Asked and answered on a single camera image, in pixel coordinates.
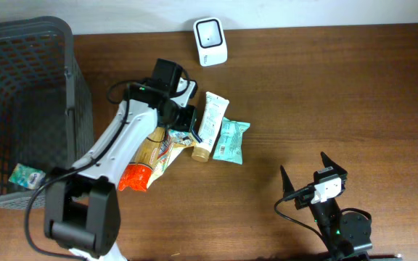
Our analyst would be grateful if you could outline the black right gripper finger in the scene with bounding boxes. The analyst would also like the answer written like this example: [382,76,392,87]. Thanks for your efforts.
[280,165,295,198]
[320,152,348,175]

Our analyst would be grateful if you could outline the white cream tube gold cap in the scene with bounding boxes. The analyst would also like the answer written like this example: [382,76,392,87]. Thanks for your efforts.
[192,91,229,162]

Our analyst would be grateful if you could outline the yellow wet wipes packet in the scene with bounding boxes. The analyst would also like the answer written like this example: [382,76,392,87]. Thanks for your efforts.
[146,130,199,189]

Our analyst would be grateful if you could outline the teal snack packet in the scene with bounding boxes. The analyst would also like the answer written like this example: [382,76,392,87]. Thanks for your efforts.
[213,117,250,165]

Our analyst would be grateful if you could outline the orange spaghetti packet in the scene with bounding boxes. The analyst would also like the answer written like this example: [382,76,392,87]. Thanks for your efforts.
[118,127,167,191]

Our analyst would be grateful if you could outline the blue white tissue packet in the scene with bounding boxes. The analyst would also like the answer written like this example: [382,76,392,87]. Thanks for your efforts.
[9,163,46,190]

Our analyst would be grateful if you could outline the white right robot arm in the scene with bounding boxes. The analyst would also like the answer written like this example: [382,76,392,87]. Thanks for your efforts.
[274,152,372,260]

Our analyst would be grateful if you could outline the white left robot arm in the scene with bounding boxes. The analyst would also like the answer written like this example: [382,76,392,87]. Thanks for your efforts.
[42,59,197,260]

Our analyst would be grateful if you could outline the white barcode scanner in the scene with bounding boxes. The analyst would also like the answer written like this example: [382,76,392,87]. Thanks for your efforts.
[193,17,228,67]

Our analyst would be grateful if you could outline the grey plastic basket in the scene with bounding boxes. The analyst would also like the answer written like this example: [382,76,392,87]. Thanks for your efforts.
[0,16,94,210]

